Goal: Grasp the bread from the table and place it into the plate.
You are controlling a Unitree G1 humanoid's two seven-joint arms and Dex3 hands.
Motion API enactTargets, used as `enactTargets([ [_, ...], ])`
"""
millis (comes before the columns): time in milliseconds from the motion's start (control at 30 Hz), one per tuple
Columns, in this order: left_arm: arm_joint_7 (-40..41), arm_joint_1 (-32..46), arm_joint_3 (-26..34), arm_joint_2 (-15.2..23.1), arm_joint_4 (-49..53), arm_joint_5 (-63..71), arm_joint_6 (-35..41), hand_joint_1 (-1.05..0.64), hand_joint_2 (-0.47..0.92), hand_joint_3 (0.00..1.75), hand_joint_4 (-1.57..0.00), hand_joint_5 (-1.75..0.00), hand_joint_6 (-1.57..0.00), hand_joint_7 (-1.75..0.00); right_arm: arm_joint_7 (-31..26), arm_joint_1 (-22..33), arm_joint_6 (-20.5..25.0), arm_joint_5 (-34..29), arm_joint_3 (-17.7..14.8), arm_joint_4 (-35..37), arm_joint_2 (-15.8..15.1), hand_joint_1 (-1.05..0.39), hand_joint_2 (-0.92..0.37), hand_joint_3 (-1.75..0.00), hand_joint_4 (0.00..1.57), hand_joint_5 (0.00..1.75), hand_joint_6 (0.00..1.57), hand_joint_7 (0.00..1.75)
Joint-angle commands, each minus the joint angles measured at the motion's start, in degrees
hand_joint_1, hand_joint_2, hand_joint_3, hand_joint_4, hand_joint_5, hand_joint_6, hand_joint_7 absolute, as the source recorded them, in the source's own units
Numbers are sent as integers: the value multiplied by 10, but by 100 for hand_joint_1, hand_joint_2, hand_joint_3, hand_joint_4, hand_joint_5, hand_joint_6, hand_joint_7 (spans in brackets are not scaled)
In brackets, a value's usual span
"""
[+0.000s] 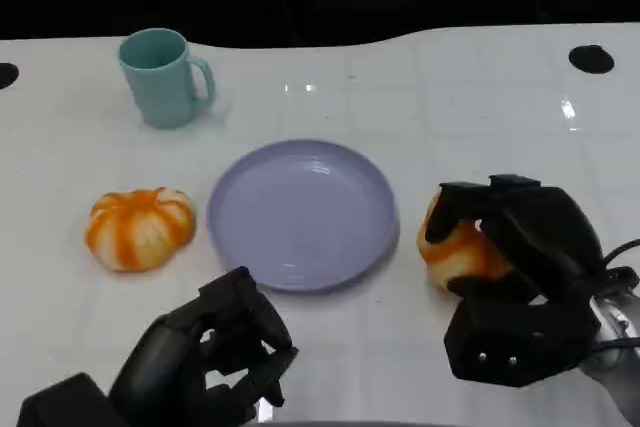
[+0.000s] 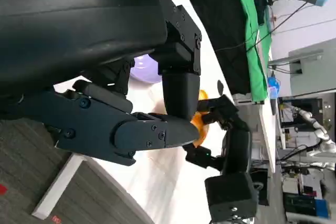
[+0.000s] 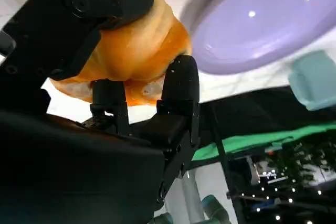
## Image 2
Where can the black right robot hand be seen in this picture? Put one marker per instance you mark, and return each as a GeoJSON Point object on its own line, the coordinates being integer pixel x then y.
{"type": "Point", "coordinates": [237, 150]}

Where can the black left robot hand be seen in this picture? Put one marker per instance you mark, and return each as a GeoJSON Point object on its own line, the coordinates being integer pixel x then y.
{"type": "Point", "coordinates": [78, 24]}

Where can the orange white toy bread roll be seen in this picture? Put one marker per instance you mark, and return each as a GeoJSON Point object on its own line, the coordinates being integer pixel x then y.
{"type": "Point", "coordinates": [202, 130]}

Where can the black table grommet hole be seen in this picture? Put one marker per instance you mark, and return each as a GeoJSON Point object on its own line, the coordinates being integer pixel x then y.
{"type": "Point", "coordinates": [220, 87]}

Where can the lilac plate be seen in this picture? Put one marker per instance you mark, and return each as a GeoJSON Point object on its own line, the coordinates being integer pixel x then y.
{"type": "Point", "coordinates": [144, 72]}

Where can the green cloth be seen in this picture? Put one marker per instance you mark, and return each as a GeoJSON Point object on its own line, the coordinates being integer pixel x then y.
{"type": "Point", "coordinates": [256, 58]}

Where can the grey cabinet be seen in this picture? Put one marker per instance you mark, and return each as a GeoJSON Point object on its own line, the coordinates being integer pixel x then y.
{"type": "Point", "coordinates": [315, 69]}

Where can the black cloth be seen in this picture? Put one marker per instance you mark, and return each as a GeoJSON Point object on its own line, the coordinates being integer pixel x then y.
{"type": "Point", "coordinates": [223, 24]}

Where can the white table leg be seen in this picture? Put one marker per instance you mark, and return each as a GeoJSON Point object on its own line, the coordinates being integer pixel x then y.
{"type": "Point", "coordinates": [60, 186]}

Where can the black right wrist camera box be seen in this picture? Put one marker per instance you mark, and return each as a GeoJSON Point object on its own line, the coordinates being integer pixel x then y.
{"type": "Point", "coordinates": [231, 195]}

